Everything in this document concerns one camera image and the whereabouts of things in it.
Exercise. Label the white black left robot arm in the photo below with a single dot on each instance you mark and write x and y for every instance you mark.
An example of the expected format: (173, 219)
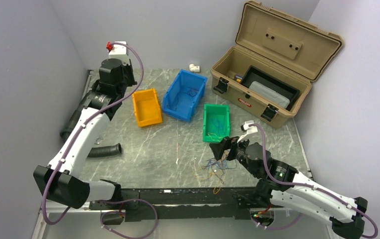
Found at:
(59, 180)

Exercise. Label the white pipe elbow fitting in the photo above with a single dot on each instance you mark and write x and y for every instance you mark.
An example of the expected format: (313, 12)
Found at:
(194, 68)

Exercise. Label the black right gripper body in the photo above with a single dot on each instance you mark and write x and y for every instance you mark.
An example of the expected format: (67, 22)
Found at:
(237, 150)

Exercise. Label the orange plastic bin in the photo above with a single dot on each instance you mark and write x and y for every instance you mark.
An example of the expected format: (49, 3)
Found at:
(146, 107)

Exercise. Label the black tool box tray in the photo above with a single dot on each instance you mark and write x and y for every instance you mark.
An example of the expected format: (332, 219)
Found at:
(254, 74)

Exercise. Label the grey plastic case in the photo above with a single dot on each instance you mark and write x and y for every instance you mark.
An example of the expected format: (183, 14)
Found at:
(270, 94)

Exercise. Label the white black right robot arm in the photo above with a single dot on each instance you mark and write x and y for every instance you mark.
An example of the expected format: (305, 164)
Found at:
(280, 184)

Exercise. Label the green plastic bin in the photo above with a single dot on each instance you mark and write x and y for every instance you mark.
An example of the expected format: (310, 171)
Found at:
(216, 122)

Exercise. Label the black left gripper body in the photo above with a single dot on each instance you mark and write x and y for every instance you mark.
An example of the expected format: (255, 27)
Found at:
(129, 80)

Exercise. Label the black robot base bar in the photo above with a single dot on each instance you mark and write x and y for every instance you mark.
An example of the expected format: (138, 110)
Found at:
(185, 203)

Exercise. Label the tan tool box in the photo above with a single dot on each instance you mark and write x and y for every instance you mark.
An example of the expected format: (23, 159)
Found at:
(288, 48)

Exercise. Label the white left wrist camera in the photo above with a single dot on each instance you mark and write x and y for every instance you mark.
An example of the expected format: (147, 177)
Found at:
(118, 50)

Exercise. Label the blue plastic bin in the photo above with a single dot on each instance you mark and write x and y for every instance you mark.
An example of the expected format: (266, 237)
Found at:
(182, 97)

